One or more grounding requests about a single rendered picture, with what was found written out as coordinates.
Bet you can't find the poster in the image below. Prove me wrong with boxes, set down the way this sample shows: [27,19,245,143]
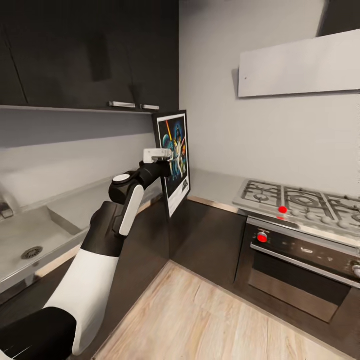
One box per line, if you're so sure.
[151,109,191,224]

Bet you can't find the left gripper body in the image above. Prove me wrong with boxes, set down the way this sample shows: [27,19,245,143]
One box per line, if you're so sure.
[139,160,172,183]

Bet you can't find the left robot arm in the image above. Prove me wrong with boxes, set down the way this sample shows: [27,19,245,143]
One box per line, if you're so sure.
[0,148,173,360]

